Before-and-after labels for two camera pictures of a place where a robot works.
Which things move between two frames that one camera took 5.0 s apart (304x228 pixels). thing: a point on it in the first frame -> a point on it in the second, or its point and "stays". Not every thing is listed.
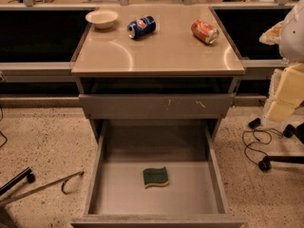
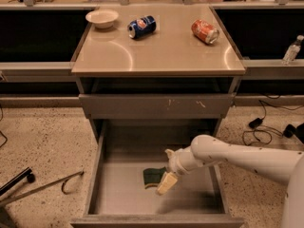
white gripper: [294, 38] -> [175, 163]
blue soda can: [142, 28] stays
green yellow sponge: [156, 177] stays
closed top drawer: [158, 106] stays
